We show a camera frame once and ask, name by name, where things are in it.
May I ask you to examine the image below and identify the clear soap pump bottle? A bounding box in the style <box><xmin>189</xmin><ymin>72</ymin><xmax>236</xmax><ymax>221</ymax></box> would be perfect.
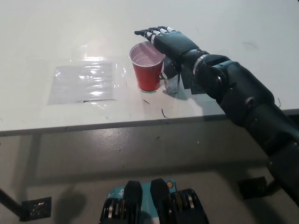
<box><xmin>163</xmin><ymin>58</ymin><xmax>181</xmax><ymax>94</ymax></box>

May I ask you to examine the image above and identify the black table leg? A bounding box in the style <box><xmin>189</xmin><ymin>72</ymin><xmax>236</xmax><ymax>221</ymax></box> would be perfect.
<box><xmin>266</xmin><ymin>179</ymin><xmax>278</xmax><ymax>196</ymax></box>
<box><xmin>0</xmin><ymin>186</ymin><xmax>26</xmax><ymax>222</ymax></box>

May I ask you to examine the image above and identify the red plastic cup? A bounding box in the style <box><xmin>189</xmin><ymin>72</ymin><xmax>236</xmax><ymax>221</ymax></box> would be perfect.
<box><xmin>128</xmin><ymin>42</ymin><xmax>165</xmax><ymax>92</ymax></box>

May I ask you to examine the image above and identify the clear plastic sheet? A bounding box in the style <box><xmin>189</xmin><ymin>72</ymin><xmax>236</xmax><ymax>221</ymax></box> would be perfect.
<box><xmin>47</xmin><ymin>61</ymin><xmax>128</xmax><ymax>106</ymax></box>

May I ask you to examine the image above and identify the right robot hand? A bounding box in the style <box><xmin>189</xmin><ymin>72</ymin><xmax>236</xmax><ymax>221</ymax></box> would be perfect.
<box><xmin>134</xmin><ymin>26</ymin><xmax>208</xmax><ymax>80</ymax></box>

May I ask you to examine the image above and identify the black teal robot torso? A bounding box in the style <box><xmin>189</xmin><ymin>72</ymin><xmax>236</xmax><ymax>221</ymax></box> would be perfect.
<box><xmin>99</xmin><ymin>178</ymin><xmax>210</xmax><ymax>224</ymax></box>

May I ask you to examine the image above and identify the black tape square patch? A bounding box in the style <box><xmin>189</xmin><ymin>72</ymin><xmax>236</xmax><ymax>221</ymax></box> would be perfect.
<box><xmin>180</xmin><ymin>67</ymin><xmax>208</xmax><ymax>95</ymax></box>

